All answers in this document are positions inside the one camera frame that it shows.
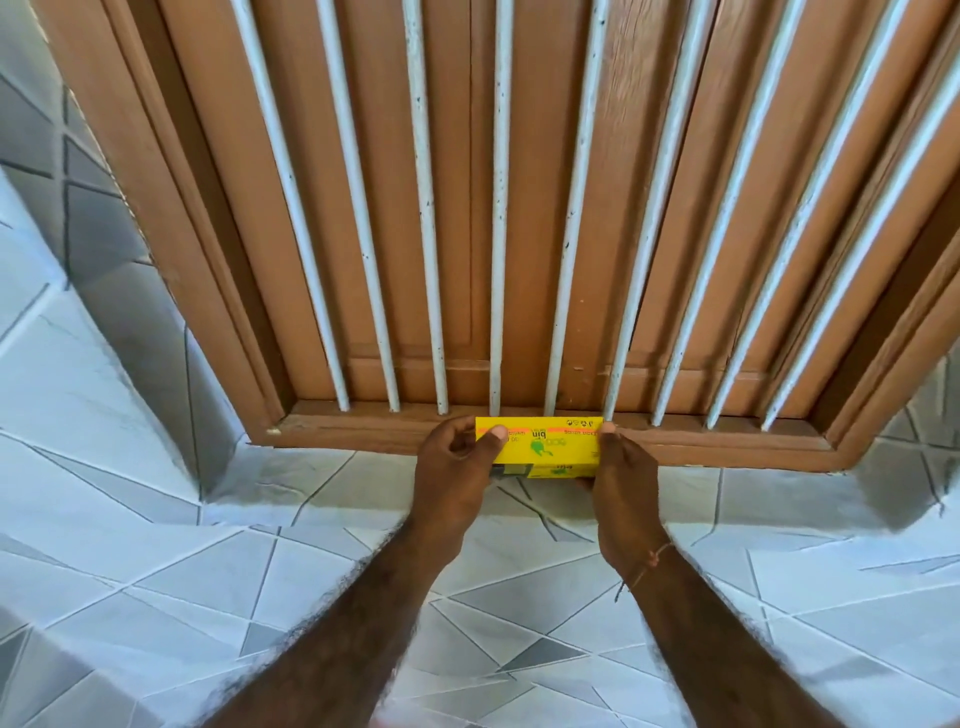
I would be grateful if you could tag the person's right hand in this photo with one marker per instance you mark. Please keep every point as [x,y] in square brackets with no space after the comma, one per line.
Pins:
[628,502]

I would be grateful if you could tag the person's left hand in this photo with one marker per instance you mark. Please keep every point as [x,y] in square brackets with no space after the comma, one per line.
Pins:
[446,484]

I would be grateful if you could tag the person's left thumb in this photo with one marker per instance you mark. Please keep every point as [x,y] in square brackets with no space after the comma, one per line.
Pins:
[480,442]

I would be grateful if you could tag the person's right thumb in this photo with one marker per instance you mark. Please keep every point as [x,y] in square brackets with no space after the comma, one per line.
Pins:
[608,439]

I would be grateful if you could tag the yellow cardboard box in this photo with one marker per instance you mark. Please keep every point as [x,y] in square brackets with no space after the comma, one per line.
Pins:
[544,448]

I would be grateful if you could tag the person's left forearm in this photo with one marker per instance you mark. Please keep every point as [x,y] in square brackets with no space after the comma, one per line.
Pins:
[337,645]

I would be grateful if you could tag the person's right forearm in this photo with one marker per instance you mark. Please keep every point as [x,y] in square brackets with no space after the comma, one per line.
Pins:
[720,645]

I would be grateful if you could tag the row of white window bars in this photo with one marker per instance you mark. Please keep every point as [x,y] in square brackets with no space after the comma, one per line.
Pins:
[501,225]

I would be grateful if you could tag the brown wooden window shutter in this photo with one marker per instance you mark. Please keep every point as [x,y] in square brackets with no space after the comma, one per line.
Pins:
[390,225]
[637,187]

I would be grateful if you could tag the brown wooden window frame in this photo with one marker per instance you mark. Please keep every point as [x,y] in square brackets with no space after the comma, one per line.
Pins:
[225,300]

